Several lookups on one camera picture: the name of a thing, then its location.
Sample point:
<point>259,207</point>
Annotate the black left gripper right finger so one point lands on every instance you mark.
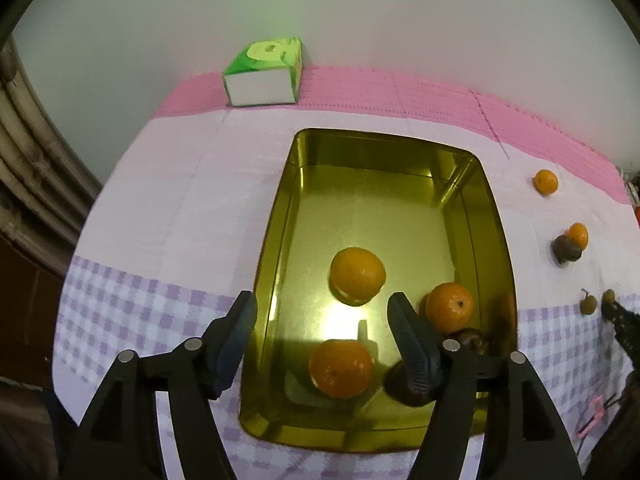
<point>523,434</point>

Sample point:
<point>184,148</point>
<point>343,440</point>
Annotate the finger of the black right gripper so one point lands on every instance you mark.
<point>626,327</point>

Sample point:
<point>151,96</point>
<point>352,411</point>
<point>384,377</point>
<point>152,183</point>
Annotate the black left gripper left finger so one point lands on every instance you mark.
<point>119,438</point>

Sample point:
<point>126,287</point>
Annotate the small brown longan with stem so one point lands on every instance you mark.
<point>588,305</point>

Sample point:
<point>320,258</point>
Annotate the small orange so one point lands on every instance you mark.
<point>578,234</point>
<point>546,182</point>

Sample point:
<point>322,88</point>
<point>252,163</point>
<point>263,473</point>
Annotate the dark brown mangosteen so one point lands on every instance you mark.
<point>415,384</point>

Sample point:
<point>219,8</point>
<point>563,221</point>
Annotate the pink clip object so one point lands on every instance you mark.
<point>597,407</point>

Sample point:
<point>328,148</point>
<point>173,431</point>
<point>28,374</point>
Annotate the orange mandarin right in tin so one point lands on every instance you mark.
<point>449,307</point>

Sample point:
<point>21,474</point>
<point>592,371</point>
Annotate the orange mandarin in tin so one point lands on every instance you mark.
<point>356,275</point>
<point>341,369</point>
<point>449,307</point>

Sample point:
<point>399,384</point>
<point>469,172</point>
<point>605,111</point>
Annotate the orange mandarin lower in tin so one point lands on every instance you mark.
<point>341,369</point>

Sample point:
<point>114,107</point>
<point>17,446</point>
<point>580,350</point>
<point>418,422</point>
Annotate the pink purple checked tablecloth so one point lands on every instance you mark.
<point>178,230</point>

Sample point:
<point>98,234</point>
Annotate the orange mandarin upper in tin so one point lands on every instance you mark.
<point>356,275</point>

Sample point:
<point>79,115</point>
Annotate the bamboo pattern curtain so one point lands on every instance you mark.
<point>46,190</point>

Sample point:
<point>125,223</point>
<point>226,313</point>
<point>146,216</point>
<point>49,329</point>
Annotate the gold metal toffee tin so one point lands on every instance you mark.
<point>357,217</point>

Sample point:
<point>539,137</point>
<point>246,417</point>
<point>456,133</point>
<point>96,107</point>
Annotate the green white tissue box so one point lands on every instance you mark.
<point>266,72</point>

